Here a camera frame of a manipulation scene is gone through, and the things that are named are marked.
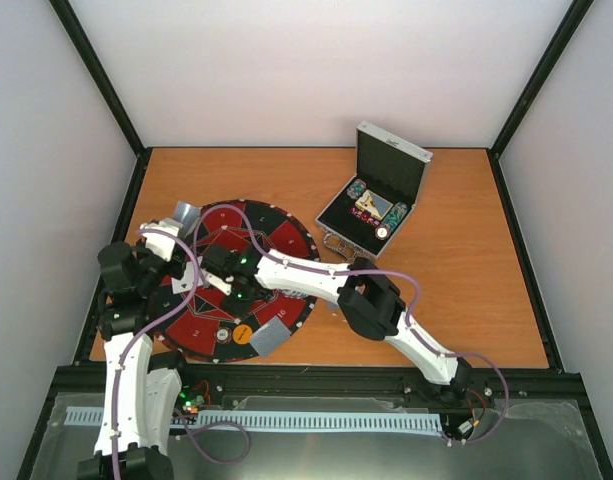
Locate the two of clubs card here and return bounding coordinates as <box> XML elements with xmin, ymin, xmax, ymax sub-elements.
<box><xmin>171</xmin><ymin>270</ymin><xmax>195</xmax><ymax>294</ymax></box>

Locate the orange big blind button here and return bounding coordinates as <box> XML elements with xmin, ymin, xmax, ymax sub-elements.
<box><xmin>232</xmin><ymin>324</ymin><xmax>253</xmax><ymax>345</ymax></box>

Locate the orange black poker chip stack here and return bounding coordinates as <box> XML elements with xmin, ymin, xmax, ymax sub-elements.
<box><xmin>215</xmin><ymin>328</ymin><xmax>232</xmax><ymax>344</ymax></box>

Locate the grey card deck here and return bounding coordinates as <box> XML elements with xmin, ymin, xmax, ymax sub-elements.
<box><xmin>173</xmin><ymin>201</ymin><xmax>201</xmax><ymax>238</ymax></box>

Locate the aluminium poker chip case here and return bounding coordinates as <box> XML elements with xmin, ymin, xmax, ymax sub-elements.
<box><xmin>315</xmin><ymin>121</ymin><xmax>433</xmax><ymax>261</ymax></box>

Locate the poker chip row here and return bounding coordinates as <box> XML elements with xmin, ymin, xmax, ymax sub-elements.
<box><xmin>375</xmin><ymin>202</ymin><xmax>408</xmax><ymax>240</ymax></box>
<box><xmin>346</xmin><ymin>178</ymin><xmax>366</xmax><ymax>200</ymax></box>

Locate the blue white poker chips pile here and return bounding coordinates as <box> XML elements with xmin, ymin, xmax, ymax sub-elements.
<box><xmin>281</xmin><ymin>290</ymin><xmax>307</xmax><ymax>299</ymax></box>

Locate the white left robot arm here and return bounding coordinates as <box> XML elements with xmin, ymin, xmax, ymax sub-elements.
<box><xmin>76</xmin><ymin>218</ymin><xmax>197</xmax><ymax>479</ymax></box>

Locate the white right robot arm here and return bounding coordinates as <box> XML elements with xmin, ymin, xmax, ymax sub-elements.
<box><xmin>200</xmin><ymin>244</ymin><xmax>472</xmax><ymax>404</ymax></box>

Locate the round red black poker mat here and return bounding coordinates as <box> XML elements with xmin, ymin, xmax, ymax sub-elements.
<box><xmin>154</xmin><ymin>200</ymin><xmax>320</xmax><ymax>363</ymax></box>

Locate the grey playing card on mat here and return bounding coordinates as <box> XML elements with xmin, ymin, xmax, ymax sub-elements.
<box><xmin>249</xmin><ymin>316</ymin><xmax>291</xmax><ymax>357</ymax></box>

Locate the red dice row in case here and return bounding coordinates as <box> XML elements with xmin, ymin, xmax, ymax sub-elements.
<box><xmin>350</xmin><ymin>207</ymin><xmax>381</xmax><ymax>227</ymax></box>

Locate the boxed card deck in case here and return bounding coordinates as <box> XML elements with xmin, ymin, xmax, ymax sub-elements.
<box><xmin>355</xmin><ymin>190</ymin><xmax>393</xmax><ymax>219</ymax></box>

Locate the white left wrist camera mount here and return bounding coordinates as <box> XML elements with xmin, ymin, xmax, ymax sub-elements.
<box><xmin>138</xmin><ymin>218</ymin><xmax>183</xmax><ymax>262</ymax></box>

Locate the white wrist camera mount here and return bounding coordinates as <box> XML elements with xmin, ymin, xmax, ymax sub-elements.
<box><xmin>138</xmin><ymin>218</ymin><xmax>183</xmax><ymax>262</ymax></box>
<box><xmin>201</xmin><ymin>269</ymin><xmax>232</xmax><ymax>296</ymax></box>

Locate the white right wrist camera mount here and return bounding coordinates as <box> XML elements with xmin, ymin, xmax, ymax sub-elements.
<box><xmin>201</xmin><ymin>269</ymin><xmax>232</xmax><ymax>296</ymax></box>

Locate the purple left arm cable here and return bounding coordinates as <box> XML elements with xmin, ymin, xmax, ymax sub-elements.
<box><xmin>110</xmin><ymin>227</ymin><xmax>251</xmax><ymax>480</ymax></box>

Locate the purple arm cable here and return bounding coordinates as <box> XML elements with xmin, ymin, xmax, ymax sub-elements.
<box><xmin>191</xmin><ymin>202</ymin><xmax>510</xmax><ymax>447</ymax></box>
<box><xmin>110</xmin><ymin>227</ymin><xmax>251</xmax><ymax>480</ymax></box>

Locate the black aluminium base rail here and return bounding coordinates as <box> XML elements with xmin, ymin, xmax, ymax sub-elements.
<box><xmin>50</xmin><ymin>363</ymin><xmax>585</xmax><ymax>406</ymax></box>

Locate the light blue cable duct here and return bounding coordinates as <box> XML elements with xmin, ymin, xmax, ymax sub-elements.
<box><xmin>64</xmin><ymin>405</ymin><xmax>445</xmax><ymax>434</ymax></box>

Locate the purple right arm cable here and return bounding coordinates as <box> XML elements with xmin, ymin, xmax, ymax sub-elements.
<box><xmin>191</xmin><ymin>202</ymin><xmax>510</xmax><ymax>447</ymax></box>

